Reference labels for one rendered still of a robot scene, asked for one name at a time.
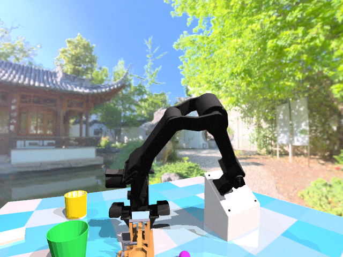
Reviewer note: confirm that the purple ball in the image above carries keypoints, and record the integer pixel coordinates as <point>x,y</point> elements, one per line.
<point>184,254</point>

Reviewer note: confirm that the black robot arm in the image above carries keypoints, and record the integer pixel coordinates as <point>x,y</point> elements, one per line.
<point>213,117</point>

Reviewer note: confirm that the green open cup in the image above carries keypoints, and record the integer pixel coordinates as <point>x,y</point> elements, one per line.
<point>68,239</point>

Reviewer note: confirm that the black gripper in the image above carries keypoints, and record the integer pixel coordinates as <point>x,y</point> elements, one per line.
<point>139,202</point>

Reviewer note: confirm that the yellow cup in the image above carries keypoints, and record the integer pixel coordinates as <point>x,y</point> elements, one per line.
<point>75,205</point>

